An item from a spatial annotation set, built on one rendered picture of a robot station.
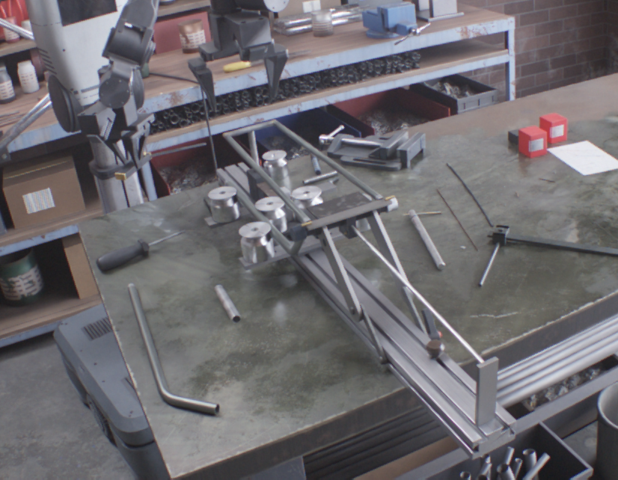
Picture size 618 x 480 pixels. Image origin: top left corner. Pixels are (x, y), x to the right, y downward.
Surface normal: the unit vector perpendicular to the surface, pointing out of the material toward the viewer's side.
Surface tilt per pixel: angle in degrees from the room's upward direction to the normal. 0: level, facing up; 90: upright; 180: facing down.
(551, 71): 90
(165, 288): 0
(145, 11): 78
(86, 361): 0
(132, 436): 90
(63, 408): 0
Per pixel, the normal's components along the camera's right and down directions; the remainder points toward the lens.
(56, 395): -0.11, -0.87
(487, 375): 0.40, 0.40
